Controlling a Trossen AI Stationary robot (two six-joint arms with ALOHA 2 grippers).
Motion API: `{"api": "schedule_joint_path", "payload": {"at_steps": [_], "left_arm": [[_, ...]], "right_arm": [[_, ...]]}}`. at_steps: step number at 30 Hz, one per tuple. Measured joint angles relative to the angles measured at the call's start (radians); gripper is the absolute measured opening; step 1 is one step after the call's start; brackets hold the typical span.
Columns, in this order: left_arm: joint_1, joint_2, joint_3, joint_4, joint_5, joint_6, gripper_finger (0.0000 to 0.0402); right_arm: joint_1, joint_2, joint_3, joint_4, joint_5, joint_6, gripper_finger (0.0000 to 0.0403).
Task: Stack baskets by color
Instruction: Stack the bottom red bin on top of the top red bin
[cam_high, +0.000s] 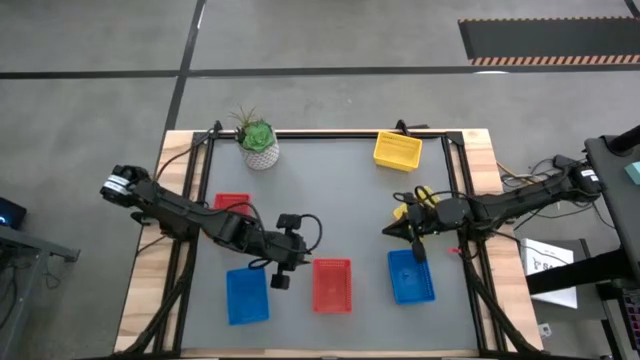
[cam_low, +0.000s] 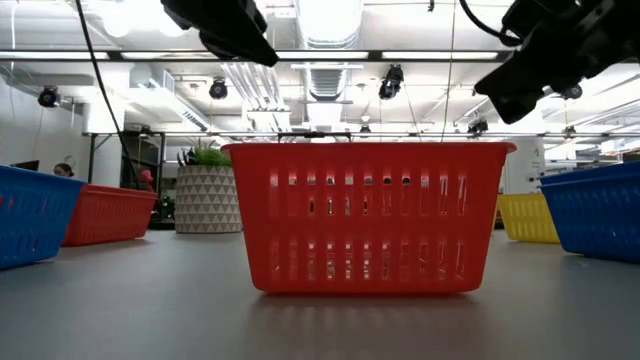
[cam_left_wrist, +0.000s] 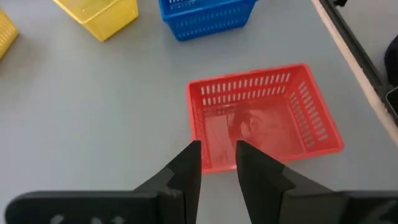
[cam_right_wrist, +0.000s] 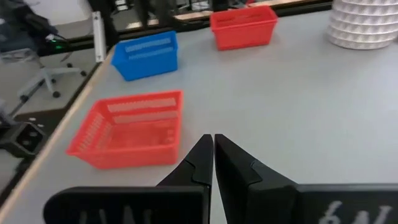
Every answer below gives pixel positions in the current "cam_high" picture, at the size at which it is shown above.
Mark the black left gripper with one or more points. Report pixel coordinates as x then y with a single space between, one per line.
282 247

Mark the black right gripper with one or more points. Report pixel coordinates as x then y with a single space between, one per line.
425 222

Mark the red plastic basket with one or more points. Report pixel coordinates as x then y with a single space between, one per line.
331 287
232 199

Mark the blue plastic basket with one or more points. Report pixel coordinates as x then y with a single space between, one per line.
247 297
410 285

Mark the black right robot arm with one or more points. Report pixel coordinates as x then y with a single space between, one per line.
500 207

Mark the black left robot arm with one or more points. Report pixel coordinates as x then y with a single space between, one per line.
175 212

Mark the yellow plastic basket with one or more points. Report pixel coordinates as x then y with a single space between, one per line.
397 152
400 211

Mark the grey table mat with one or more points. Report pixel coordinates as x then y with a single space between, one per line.
325 210

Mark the small red clip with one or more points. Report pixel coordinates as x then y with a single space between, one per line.
454 250

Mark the black table clamp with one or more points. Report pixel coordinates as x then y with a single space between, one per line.
218 126
402 126

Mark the succulent in white patterned pot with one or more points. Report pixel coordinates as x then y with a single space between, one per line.
260 155

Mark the white cardboard box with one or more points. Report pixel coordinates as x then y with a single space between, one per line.
542 252

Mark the small white socket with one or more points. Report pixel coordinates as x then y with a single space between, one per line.
545 330

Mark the black power adapter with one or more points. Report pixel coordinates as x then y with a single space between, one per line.
564 161

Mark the black desk leg bar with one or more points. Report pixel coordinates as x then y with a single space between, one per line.
590 270

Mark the dark grey side desk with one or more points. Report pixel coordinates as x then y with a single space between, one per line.
615 200

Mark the teal box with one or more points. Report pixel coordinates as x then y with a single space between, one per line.
634 172

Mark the black hazard-striped floor mat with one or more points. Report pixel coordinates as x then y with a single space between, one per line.
550 37

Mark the colourful keyboard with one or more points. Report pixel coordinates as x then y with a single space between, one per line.
632 315

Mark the grey metal desk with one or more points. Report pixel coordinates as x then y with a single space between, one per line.
30 245

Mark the dark screen device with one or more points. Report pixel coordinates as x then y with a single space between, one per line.
10 212

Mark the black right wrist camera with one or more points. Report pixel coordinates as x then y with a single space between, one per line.
414 210

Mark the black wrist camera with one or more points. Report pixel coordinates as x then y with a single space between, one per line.
288 221
414 210

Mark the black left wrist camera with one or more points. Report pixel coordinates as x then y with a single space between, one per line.
288 221

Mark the black aluminium table frame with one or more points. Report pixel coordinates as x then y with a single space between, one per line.
325 134

